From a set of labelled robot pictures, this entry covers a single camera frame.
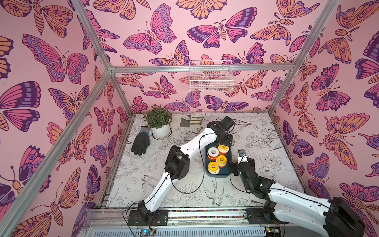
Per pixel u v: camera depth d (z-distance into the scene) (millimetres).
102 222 735
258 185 612
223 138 777
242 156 698
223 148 920
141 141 1001
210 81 1060
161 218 731
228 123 727
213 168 862
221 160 898
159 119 900
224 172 860
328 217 421
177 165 576
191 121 1163
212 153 927
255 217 730
